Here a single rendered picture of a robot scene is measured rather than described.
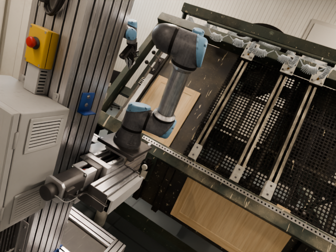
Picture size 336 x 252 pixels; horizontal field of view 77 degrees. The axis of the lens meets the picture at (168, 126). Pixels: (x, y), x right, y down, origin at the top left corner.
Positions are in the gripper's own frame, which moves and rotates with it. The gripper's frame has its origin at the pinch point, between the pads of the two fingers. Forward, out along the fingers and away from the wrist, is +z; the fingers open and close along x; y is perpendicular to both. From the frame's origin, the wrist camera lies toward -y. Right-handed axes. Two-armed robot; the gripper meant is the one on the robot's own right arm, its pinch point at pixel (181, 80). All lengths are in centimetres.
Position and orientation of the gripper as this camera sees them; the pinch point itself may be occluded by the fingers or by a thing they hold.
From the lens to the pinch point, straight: 152.8
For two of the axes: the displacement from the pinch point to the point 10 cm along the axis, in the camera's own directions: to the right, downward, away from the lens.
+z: -2.2, 6.9, 6.9
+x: -7.6, -5.6, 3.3
